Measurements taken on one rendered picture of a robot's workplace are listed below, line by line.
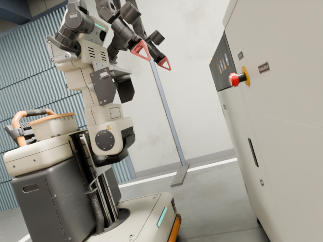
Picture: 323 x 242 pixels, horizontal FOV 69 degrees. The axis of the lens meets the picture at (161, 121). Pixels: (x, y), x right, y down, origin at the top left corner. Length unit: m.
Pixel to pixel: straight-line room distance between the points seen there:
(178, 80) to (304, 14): 2.69
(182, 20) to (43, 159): 2.39
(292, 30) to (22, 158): 1.14
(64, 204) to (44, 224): 0.14
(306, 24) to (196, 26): 2.75
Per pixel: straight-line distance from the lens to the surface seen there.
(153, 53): 1.38
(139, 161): 3.24
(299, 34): 0.34
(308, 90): 0.36
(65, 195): 1.21
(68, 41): 1.10
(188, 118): 2.97
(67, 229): 1.24
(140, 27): 1.43
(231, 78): 0.62
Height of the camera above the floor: 0.78
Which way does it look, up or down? 3 degrees down
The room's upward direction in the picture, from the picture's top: 17 degrees counter-clockwise
